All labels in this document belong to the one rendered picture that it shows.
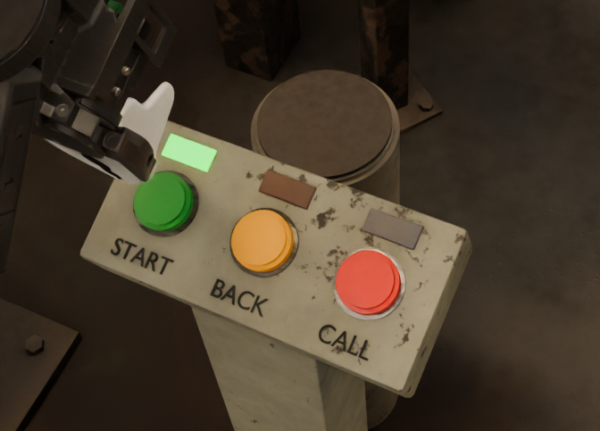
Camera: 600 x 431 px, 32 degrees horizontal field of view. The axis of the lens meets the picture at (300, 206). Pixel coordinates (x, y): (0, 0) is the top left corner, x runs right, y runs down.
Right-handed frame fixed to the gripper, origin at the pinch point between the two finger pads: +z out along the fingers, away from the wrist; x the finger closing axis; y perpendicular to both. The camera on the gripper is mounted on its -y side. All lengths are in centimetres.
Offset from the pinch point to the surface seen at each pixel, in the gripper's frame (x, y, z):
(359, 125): -6.2, 13.0, 20.0
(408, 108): 7, 34, 82
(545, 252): -18, 20, 78
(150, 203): 0.6, -0.5, 5.6
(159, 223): -0.6, -1.5, 5.6
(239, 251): -6.5, -1.2, 5.6
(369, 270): -14.9, 0.6, 5.6
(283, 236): -8.8, 0.7, 5.6
